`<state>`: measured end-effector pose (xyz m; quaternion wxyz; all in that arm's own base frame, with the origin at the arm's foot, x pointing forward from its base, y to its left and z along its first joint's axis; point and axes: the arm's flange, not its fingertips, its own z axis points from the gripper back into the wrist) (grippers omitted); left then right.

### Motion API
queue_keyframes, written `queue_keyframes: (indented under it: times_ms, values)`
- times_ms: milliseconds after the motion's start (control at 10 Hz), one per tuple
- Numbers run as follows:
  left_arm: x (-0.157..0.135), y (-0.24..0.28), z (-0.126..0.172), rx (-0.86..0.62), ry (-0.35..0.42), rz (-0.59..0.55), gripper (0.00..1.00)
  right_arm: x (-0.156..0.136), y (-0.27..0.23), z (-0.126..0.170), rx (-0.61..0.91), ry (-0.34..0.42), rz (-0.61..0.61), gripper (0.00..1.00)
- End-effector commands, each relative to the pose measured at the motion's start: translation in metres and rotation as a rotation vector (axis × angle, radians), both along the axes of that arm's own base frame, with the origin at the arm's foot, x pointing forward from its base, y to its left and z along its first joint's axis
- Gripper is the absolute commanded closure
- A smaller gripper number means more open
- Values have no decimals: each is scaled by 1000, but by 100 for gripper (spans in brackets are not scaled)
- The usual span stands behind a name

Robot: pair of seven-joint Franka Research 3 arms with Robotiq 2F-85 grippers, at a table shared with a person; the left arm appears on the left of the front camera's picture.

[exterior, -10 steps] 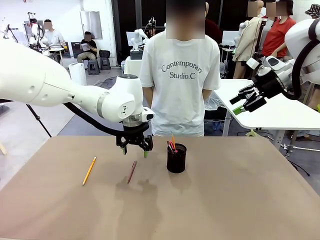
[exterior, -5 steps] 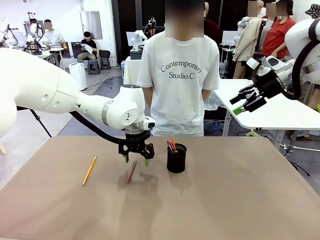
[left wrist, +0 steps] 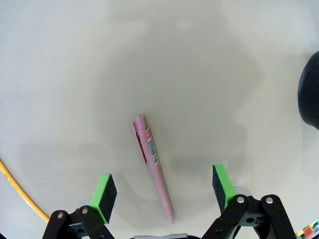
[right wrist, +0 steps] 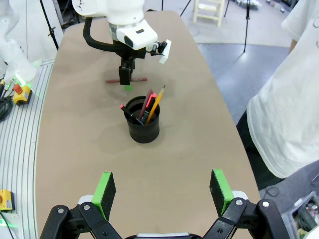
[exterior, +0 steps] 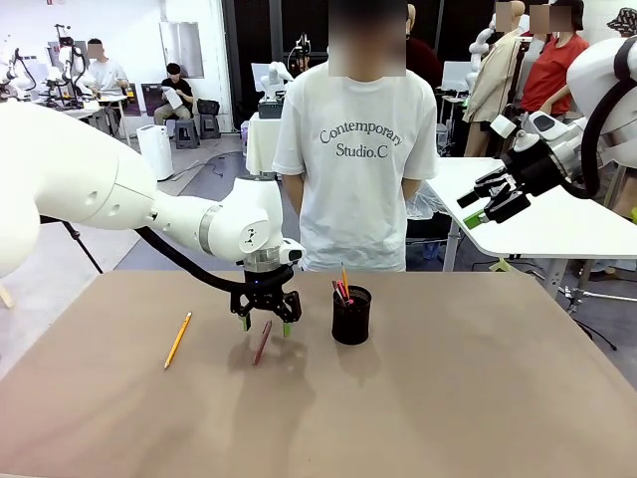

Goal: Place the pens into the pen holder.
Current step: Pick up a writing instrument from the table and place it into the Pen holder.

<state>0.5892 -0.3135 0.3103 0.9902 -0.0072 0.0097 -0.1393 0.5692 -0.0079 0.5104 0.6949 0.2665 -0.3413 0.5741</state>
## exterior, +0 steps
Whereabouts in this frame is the black marker pink cap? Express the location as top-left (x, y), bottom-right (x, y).
top-left (331, 279), bottom-right (355, 307)

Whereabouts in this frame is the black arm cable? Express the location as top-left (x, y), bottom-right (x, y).
top-left (134, 224), bottom-right (260, 296)
top-left (561, 38), bottom-right (637, 200)

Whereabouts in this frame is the yellow pencil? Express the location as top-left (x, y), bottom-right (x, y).
top-left (163, 311), bottom-right (193, 370)

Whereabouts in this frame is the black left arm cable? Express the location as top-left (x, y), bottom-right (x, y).
top-left (134, 224), bottom-right (260, 296)

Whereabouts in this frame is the maroon pen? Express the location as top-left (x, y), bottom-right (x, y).
top-left (252, 319), bottom-right (274, 367)

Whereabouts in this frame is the white side table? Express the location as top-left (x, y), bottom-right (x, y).
top-left (425, 155), bottom-right (637, 300)

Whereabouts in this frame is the mannequin with beige coat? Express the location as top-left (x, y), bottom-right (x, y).
top-left (462, 0), bottom-right (530, 158)

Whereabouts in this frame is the black mesh pen holder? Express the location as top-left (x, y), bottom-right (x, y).
top-left (331, 284), bottom-right (373, 346)

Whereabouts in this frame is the seated person black shirt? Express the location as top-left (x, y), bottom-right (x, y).
top-left (152, 63), bottom-right (195, 125)

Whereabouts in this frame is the clear plastic bag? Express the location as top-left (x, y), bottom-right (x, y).
top-left (406, 190), bottom-right (452, 221)

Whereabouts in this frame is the background person white shirt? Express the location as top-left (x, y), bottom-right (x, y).
top-left (82, 38), bottom-right (130, 99)

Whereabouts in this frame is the black tripod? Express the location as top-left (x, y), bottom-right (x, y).
top-left (39, 216), bottom-right (105, 274)

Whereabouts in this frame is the black box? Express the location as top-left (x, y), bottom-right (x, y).
top-left (258, 97), bottom-right (286, 120)

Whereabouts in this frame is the silver wall panel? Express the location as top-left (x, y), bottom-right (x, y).
top-left (158, 20), bottom-right (205, 80)

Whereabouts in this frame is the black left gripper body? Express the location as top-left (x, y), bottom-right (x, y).
top-left (242, 263), bottom-right (296, 311)

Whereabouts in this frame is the white air purifier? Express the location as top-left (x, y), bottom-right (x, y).
top-left (135, 123), bottom-right (175, 182)

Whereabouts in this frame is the table with white cloth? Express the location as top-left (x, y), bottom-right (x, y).
top-left (246, 112), bottom-right (285, 176)

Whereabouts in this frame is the person with bucket hat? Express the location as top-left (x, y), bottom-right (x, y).
top-left (606, 7), bottom-right (637, 36)

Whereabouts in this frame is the person in printed white T-shirt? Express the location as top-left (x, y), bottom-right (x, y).
top-left (272, 0), bottom-right (440, 274)

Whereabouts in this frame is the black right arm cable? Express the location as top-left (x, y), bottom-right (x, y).
top-left (561, 38), bottom-right (637, 200)

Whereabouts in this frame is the grey plastic stool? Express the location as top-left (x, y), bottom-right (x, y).
top-left (173, 119), bottom-right (201, 150)
top-left (198, 113), bottom-right (223, 140)

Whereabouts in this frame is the person in dark red top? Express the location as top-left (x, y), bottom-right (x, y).
top-left (405, 3), bottom-right (443, 91)

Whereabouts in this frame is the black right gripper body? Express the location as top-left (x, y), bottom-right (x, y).
top-left (500, 143), bottom-right (568, 200)

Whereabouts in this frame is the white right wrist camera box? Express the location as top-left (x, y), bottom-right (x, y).
top-left (489, 114), bottom-right (520, 141)

